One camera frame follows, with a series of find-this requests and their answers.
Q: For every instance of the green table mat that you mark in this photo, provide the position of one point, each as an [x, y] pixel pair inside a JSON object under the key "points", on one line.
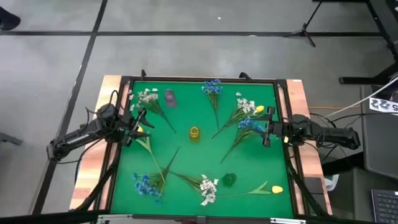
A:
{"points": [[192, 161]]}

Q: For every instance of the black metal desk stand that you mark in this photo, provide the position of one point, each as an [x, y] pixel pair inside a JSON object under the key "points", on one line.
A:
{"points": [[357, 80]]}

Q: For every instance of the black aluminium table frame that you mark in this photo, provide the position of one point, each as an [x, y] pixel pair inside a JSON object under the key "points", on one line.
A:
{"points": [[186, 78]]}

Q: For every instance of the white marker tag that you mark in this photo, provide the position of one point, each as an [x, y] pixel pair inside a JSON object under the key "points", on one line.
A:
{"points": [[381, 105]]}

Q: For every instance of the yellow ribbed glass vase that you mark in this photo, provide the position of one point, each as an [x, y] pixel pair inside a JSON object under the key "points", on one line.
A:
{"points": [[194, 134]]}

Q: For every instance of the purple ribbed glass vase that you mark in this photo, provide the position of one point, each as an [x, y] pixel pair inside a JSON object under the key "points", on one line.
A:
{"points": [[170, 99]]}

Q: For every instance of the black keyboard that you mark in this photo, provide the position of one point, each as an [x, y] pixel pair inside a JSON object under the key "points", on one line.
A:
{"points": [[385, 205]]}

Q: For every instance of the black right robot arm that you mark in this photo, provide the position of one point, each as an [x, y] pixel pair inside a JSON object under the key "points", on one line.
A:
{"points": [[339, 135]]}

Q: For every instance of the black diagonal frame strut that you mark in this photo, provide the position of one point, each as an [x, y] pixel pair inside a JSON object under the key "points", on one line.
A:
{"points": [[306, 189], [102, 183]]}

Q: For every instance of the black shoe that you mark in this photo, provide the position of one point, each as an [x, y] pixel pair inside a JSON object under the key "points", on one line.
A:
{"points": [[9, 20]]}

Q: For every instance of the silver corner bracket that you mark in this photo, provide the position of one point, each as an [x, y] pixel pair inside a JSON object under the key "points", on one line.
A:
{"points": [[287, 221], [115, 217]]}

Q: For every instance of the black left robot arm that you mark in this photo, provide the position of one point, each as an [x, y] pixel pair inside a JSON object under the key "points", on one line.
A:
{"points": [[77, 137]]}

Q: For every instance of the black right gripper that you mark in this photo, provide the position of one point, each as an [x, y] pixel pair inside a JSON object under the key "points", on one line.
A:
{"points": [[277, 130]]}

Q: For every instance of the white bag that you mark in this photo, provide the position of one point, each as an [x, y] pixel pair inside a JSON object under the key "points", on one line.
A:
{"points": [[332, 183]]}

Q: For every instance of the yellow artificial tulip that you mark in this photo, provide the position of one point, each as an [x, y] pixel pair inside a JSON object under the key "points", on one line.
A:
{"points": [[276, 189], [259, 109], [140, 129]]}

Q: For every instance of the black frame clamp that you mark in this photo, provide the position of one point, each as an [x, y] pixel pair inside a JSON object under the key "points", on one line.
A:
{"points": [[143, 74], [245, 75]]}

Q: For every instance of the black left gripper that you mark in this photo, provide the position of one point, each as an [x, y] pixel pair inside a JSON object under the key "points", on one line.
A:
{"points": [[132, 124]]}

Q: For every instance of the grey cabinet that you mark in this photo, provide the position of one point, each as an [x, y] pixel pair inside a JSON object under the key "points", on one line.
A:
{"points": [[379, 149]]}

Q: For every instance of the green glass vase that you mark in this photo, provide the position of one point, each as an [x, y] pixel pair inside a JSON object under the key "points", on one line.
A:
{"points": [[229, 180]]}

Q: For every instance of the grey metal foot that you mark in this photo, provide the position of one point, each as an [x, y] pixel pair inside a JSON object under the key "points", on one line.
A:
{"points": [[11, 139]]}

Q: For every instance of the black tripod stand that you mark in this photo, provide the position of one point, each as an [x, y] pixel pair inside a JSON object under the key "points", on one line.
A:
{"points": [[304, 29]]}

